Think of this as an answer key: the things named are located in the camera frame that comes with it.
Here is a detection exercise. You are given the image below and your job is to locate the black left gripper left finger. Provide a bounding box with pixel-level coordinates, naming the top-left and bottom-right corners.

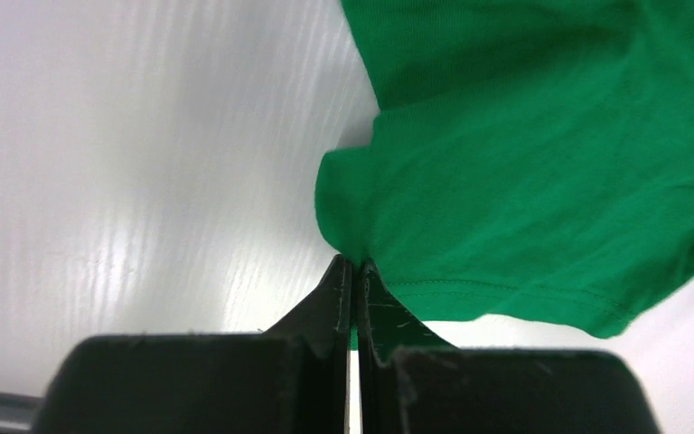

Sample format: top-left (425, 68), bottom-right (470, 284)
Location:
top-left (32, 256), bottom-right (353, 433)

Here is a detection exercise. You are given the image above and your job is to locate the green t shirt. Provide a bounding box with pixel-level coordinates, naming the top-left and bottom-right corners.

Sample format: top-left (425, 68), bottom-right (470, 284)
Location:
top-left (314, 1), bottom-right (694, 338)

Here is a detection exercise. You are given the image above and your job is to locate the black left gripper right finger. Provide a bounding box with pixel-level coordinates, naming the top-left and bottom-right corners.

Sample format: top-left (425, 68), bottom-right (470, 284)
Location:
top-left (355, 261), bottom-right (659, 433)

